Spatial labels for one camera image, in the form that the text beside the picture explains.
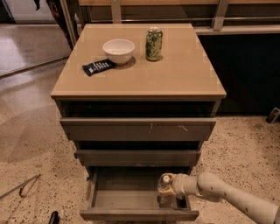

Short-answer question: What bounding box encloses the black object on floor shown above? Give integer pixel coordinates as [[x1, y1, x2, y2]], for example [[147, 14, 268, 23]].
[[48, 211, 59, 224]]

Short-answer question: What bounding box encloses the walking person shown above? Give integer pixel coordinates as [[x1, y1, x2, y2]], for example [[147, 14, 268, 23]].
[[45, 0, 79, 49]]

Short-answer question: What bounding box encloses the grey drawer cabinet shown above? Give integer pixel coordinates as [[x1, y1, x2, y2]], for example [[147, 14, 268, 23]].
[[51, 23, 228, 222]]

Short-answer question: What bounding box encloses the grey drawer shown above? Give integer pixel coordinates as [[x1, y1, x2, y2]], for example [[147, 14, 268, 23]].
[[80, 167, 199, 223], [76, 150, 200, 167], [60, 118, 216, 142]]

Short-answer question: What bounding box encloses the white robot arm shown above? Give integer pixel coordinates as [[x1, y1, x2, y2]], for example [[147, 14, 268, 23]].
[[157, 172, 280, 224]]

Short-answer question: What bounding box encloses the green drink can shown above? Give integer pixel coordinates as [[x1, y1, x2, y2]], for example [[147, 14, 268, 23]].
[[145, 27, 163, 61]]

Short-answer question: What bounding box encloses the top grey drawer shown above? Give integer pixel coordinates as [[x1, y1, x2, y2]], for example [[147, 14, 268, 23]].
[[60, 118, 216, 142]]

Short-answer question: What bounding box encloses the metal rod on floor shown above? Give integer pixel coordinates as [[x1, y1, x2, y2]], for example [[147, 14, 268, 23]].
[[0, 174, 41, 200]]

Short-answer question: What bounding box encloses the middle grey drawer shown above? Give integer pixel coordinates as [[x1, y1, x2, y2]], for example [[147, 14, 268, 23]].
[[76, 150, 200, 167]]

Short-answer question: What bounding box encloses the dark blue snack packet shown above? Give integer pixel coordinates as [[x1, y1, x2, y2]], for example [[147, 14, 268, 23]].
[[82, 59, 116, 76]]

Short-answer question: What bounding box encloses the bottom grey drawer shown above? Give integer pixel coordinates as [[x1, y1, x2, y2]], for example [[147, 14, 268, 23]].
[[80, 167, 199, 223]]

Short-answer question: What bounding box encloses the dark object by wall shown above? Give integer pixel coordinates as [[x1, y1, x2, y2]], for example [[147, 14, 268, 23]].
[[265, 107, 280, 123]]

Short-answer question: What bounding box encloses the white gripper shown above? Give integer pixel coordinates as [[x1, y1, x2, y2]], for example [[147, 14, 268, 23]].
[[157, 173, 187, 197]]

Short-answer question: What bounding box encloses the clear plastic water bottle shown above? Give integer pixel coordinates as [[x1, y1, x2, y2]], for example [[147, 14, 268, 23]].
[[157, 173, 176, 208]]

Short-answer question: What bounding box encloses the white ceramic bowl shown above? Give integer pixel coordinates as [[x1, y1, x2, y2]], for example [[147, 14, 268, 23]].
[[102, 38, 135, 65]]

